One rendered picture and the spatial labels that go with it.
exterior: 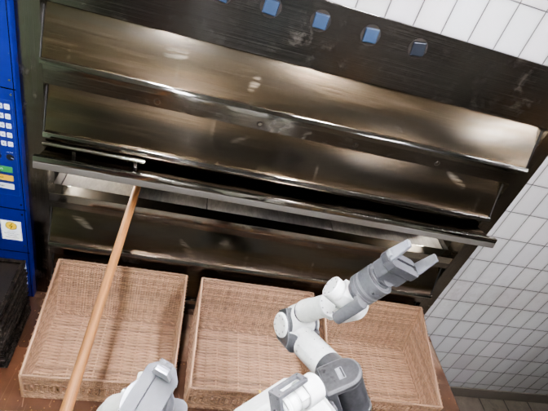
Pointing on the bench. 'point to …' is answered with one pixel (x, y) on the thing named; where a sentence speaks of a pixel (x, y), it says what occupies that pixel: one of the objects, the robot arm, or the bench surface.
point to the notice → (11, 230)
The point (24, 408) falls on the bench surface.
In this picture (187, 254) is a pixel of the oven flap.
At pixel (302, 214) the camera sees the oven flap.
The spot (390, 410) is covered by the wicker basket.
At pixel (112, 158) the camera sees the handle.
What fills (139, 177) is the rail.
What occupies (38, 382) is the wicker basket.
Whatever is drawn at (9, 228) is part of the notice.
